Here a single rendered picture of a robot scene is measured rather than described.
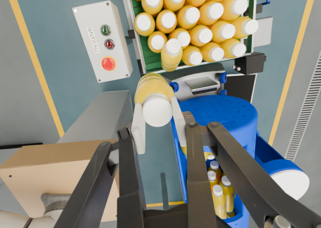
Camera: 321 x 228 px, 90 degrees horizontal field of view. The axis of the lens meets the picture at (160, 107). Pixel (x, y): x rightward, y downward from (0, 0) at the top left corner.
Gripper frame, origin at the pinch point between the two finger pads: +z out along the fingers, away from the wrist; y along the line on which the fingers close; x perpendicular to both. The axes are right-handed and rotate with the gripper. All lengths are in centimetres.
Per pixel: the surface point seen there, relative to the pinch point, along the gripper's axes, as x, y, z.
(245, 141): -22.5, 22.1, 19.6
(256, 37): 1, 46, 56
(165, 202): -158, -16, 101
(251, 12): 10, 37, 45
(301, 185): -74, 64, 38
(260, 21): 7, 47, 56
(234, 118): -17.7, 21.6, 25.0
